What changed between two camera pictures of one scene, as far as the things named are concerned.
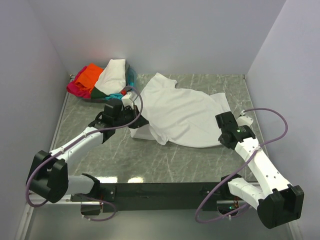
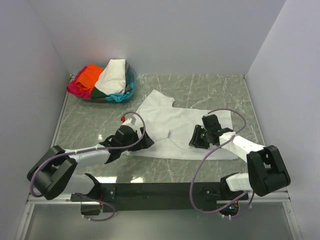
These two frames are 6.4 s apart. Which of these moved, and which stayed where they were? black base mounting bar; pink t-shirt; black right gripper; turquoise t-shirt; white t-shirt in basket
Moved: black right gripper
Stayed: turquoise t-shirt; black base mounting bar; white t-shirt in basket; pink t-shirt
